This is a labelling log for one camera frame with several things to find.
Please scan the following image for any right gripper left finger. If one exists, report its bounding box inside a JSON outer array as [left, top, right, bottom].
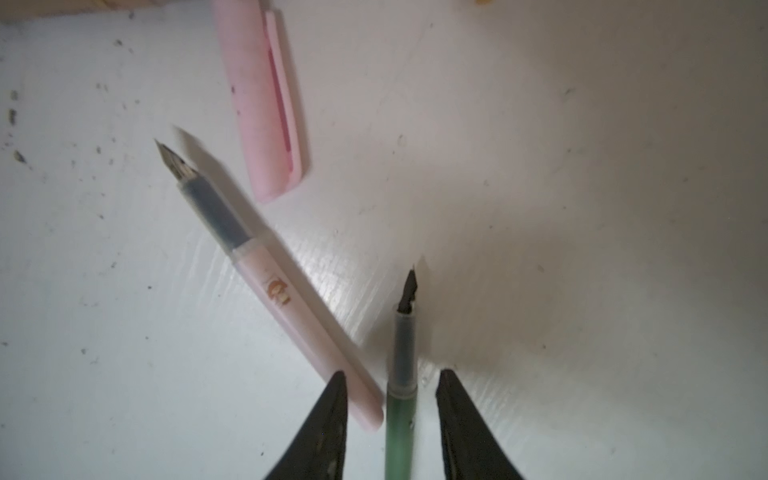
[[265, 371, 348, 480]]

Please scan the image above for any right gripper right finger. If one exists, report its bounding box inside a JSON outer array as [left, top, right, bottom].
[[436, 369, 523, 480]]

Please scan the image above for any green pen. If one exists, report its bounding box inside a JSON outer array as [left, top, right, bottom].
[[384, 268, 418, 480]]

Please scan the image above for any pink pen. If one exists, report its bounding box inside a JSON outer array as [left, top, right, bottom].
[[156, 142, 384, 431]]

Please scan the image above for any pink pen cap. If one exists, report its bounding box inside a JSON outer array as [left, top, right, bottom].
[[212, 0, 303, 202]]

